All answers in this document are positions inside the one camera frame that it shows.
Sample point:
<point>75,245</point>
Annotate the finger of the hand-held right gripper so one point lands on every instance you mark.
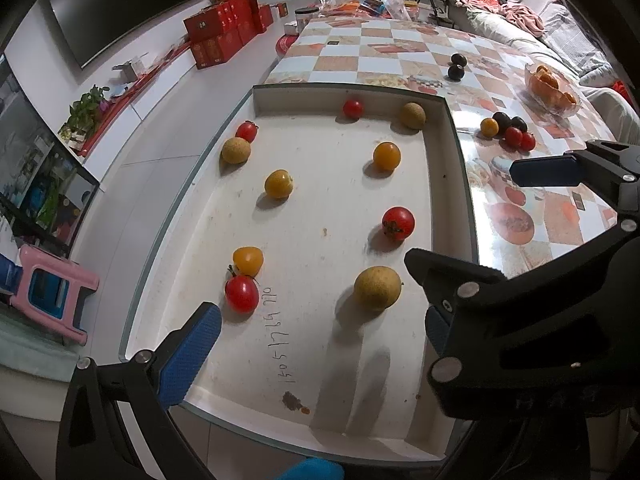
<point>500,300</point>
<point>547,171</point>

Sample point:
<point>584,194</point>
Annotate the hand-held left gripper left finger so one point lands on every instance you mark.
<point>195,355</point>

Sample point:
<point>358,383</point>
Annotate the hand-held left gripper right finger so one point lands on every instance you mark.
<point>436,330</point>

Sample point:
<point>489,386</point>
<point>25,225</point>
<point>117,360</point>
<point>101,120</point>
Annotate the brown longan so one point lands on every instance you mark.
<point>235,150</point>
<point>377,287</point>
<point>412,115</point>

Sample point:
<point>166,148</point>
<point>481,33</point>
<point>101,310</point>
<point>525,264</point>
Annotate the red cherry tomato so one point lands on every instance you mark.
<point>241,294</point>
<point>513,137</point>
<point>528,142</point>
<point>353,108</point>
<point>398,223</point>
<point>246,131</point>

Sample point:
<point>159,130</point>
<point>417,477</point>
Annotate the yellow cherry tomato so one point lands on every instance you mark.
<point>278,184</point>
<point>248,260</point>
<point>387,156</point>
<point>489,127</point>

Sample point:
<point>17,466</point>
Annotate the white cardboard box lid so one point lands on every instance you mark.
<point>310,220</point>

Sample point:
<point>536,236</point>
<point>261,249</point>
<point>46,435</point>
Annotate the dark purple cherry tomato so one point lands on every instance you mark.
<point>455,73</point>
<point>457,58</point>
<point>501,120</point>
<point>519,122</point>

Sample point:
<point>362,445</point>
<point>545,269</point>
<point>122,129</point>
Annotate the clear glass bowl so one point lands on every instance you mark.
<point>576,102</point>

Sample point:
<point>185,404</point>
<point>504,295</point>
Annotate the pile of small oranges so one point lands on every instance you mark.
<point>545,82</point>

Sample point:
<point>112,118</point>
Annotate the grey pillow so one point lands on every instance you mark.
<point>575,45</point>

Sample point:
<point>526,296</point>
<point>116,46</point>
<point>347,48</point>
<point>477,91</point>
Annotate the white sofa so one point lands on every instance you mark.
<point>560,35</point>

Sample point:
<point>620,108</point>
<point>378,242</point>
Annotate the pink blanket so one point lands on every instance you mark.
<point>522,15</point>

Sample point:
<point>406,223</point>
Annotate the blue plastic stool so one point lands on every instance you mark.
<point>310,469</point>

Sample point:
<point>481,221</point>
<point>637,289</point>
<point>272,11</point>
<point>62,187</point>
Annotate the pink plastic stool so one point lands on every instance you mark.
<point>50,280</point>

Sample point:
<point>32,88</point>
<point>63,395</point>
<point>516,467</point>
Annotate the green floor mat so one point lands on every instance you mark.
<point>30,355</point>

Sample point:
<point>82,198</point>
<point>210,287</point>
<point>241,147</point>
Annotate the clear plastic jar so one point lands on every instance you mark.
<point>411,10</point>

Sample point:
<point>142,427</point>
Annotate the clear plastic snack bag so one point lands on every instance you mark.
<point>392,2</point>

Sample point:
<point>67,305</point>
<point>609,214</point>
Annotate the glass display cabinet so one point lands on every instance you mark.
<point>35,170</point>

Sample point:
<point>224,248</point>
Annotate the white television cabinet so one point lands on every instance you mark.
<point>165,95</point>

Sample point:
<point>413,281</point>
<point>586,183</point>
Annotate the green potted plant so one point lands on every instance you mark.
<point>87,110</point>

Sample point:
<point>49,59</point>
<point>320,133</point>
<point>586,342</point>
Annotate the clear jar with black lid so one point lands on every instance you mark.
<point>303,20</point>

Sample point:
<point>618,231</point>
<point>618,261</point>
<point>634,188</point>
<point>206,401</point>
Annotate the small white open box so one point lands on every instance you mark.
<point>129,67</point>

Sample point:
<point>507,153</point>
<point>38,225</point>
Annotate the stack of red gift boxes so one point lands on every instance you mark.
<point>225,25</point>

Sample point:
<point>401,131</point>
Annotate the black flat television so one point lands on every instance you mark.
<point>130,5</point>

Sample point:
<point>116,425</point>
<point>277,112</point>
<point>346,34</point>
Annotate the black frame chair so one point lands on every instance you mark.
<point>434,7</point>

